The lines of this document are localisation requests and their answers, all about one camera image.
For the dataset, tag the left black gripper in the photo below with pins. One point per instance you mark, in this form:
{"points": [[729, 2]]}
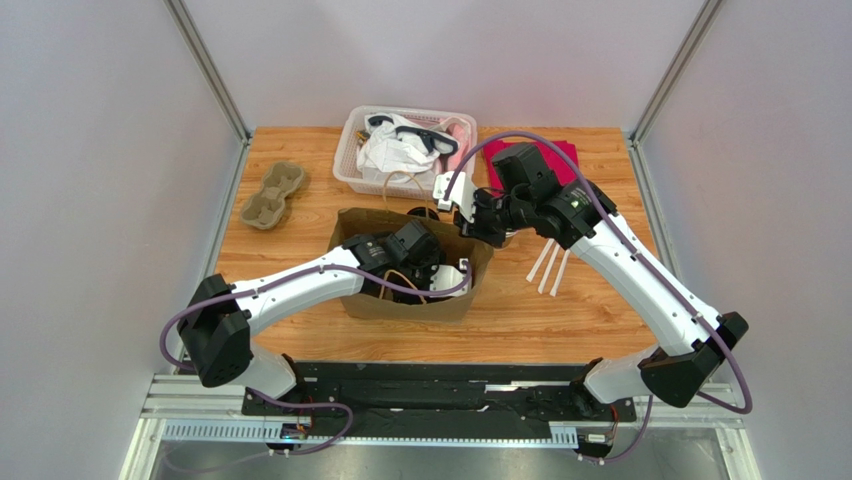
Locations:
{"points": [[434, 257]]}

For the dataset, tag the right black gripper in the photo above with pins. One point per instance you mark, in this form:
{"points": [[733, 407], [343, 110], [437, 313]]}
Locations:
{"points": [[485, 217]]}

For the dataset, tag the brown paper bag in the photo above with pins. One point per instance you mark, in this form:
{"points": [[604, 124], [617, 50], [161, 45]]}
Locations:
{"points": [[399, 309]]}

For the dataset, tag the paper coffee cup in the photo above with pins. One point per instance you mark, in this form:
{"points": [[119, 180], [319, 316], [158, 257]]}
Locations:
{"points": [[509, 236]]}

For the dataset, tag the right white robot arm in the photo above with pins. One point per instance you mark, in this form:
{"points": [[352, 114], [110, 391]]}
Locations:
{"points": [[693, 339]]}

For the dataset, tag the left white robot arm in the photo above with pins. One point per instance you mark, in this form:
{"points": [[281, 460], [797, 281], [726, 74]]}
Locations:
{"points": [[222, 319]]}

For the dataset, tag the white wrapped straw left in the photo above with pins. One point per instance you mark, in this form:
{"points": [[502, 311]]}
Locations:
{"points": [[540, 260]]}

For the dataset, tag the white wrapped straw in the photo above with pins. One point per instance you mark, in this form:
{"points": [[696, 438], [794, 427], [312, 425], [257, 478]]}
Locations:
{"points": [[556, 251], [540, 260], [560, 273]]}

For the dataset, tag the red folded cloth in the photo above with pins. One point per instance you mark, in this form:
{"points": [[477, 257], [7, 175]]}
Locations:
{"points": [[554, 161]]}

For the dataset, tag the black lid on table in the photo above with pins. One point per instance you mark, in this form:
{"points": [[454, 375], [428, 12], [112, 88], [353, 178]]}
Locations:
{"points": [[424, 212]]}

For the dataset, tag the white wrapped straw middle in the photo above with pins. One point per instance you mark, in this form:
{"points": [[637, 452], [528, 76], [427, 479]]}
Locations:
{"points": [[556, 251]]}

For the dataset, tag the white wrapped straw right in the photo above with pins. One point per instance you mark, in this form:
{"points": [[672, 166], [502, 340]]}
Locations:
{"points": [[560, 273]]}

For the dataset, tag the white cloth in basket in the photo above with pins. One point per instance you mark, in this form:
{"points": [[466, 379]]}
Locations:
{"points": [[384, 153]]}

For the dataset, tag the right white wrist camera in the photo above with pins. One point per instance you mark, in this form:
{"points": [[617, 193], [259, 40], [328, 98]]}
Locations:
{"points": [[455, 190]]}

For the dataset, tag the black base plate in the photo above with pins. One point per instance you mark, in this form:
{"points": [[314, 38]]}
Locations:
{"points": [[437, 402]]}

